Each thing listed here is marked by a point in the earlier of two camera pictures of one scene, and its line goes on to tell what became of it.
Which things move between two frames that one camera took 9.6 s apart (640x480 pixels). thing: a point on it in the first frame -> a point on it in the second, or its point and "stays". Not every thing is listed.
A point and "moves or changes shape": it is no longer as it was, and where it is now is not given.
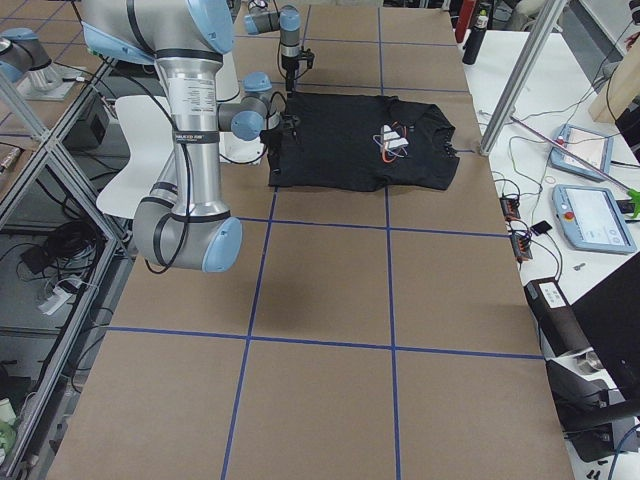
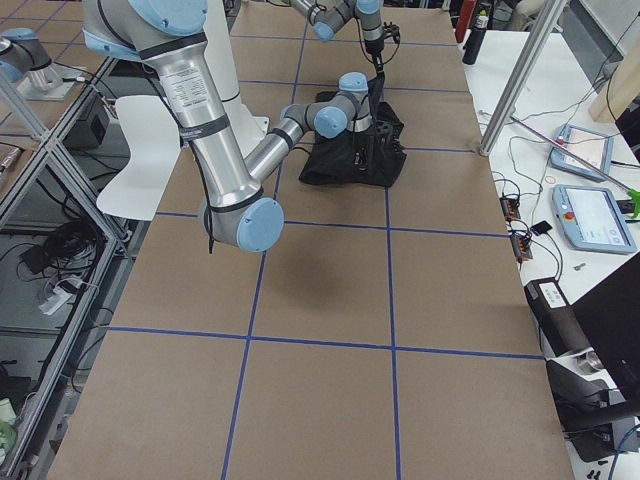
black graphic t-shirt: x=362 y=142 moves or changes shape
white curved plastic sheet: x=148 y=123 stays
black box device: x=610 y=315 stays
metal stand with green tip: x=633 y=194 stays
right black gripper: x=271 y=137 -> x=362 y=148
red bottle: x=464 y=17 stays
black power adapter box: x=556 y=317 stays
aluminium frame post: x=521 y=75 stays
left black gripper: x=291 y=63 -> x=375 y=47
